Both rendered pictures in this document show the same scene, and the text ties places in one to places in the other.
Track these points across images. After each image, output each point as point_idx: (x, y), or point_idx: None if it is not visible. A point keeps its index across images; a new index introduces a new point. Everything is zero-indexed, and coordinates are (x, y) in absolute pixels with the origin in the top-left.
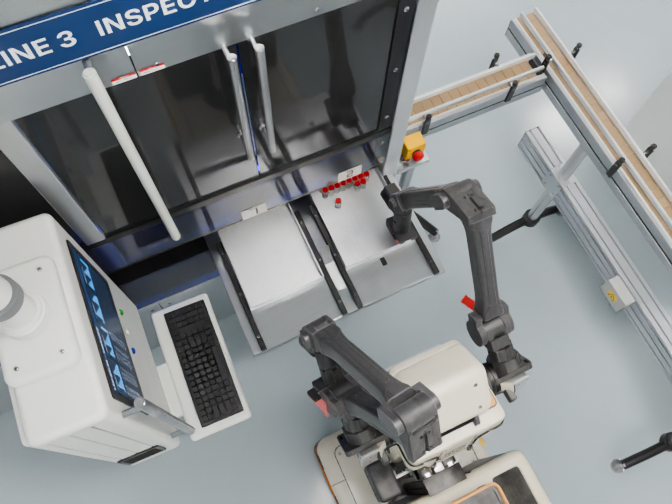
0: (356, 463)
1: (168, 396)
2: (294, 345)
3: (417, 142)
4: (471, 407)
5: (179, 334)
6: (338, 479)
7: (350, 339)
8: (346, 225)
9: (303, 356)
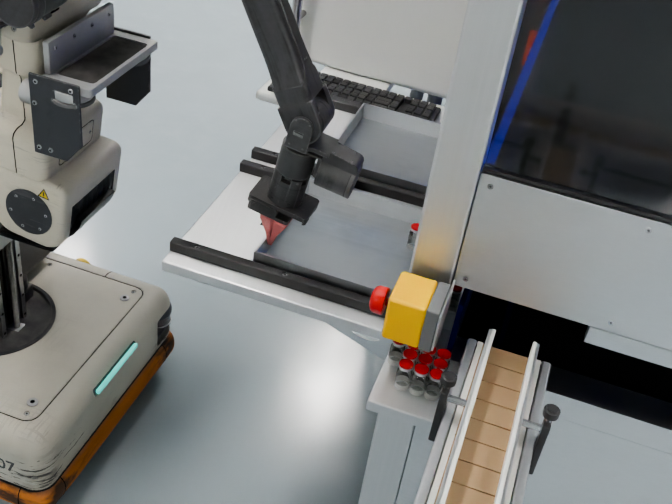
0: (103, 294)
1: (348, 75)
2: (311, 439)
3: (404, 289)
4: None
5: (403, 102)
6: (113, 273)
7: (244, 499)
8: (370, 233)
9: (286, 436)
